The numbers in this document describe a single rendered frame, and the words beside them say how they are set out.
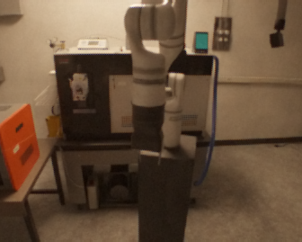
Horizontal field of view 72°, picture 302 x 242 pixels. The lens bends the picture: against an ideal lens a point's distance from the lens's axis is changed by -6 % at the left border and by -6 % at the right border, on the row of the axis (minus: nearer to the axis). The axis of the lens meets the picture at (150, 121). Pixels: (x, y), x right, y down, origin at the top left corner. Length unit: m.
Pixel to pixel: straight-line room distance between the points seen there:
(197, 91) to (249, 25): 1.62
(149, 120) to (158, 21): 0.20
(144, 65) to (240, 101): 2.95
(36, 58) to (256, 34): 2.80
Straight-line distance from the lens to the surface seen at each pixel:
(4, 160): 1.43
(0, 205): 1.54
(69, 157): 1.93
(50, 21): 2.94
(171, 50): 0.81
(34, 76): 3.08
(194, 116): 1.88
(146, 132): 0.51
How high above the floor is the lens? 1.59
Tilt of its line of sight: 22 degrees down
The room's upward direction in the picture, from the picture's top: 1 degrees clockwise
